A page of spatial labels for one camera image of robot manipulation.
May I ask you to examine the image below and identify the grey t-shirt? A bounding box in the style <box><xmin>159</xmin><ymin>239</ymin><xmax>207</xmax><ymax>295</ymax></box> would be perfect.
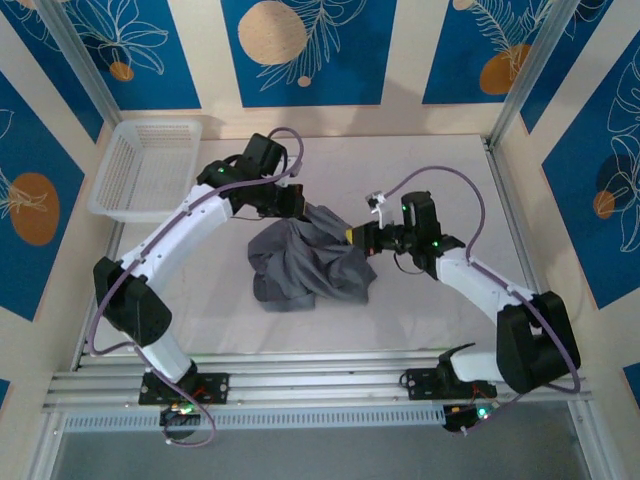
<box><xmin>247</xmin><ymin>202</ymin><xmax>377</xmax><ymax>314</ymax></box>

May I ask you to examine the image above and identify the white plastic mesh basket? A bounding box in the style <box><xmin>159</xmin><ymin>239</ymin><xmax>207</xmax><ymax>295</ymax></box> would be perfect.
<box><xmin>86</xmin><ymin>118</ymin><xmax>204</xmax><ymax>225</ymax></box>

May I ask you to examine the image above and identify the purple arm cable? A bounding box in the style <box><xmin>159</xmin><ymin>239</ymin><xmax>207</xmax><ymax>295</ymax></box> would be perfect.
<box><xmin>88</xmin><ymin>127</ymin><xmax>306</xmax><ymax>448</ymax></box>
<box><xmin>382</xmin><ymin>166</ymin><xmax>584</xmax><ymax>435</ymax></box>

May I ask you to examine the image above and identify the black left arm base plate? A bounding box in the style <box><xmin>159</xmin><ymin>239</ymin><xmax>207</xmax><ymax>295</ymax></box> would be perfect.
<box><xmin>138</xmin><ymin>372</ymin><xmax>231</xmax><ymax>406</ymax></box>

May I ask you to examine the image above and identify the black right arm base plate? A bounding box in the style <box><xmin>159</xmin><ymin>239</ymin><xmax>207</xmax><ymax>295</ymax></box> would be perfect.
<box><xmin>403</xmin><ymin>367</ymin><xmax>499</xmax><ymax>401</ymax></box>

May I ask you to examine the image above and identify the aluminium frame post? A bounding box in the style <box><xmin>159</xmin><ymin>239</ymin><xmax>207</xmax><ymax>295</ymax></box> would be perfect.
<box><xmin>37</xmin><ymin>0</ymin><xmax>124</xmax><ymax>124</ymax></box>
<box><xmin>489</xmin><ymin>0</ymin><xmax>576</xmax><ymax>149</ymax></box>

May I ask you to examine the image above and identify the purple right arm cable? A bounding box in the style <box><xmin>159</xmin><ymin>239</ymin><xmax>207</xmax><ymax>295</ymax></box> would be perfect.
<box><xmin>382</xmin><ymin>166</ymin><xmax>584</xmax><ymax>435</ymax></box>

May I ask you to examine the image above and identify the aluminium mounting rail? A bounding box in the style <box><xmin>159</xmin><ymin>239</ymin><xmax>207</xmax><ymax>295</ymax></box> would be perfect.
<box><xmin>42</xmin><ymin>352</ymin><xmax>594</xmax><ymax>414</ymax></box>

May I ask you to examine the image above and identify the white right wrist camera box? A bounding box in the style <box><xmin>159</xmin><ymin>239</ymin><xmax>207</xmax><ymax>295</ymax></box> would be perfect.
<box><xmin>366</xmin><ymin>191</ymin><xmax>395</xmax><ymax>230</ymax></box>

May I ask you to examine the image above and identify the aluminium table side rail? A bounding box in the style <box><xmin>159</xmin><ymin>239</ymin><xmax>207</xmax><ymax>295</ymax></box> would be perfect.
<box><xmin>73</xmin><ymin>221</ymin><xmax>126</xmax><ymax>372</ymax></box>
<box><xmin>482</xmin><ymin>137</ymin><xmax>564</xmax><ymax>360</ymax></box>

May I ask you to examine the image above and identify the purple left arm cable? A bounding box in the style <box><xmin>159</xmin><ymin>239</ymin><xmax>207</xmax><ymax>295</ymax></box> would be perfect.
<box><xmin>88</xmin><ymin>127</ymin><xmax>306</xmax><ymax>448</ymax></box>

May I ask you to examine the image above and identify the white slotted cable duct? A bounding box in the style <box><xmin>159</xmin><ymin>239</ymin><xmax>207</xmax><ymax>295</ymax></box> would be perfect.
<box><xmin>62</xmin><ymin>404</ymin><xmax>446</xmax><ymax>434</ymax></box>

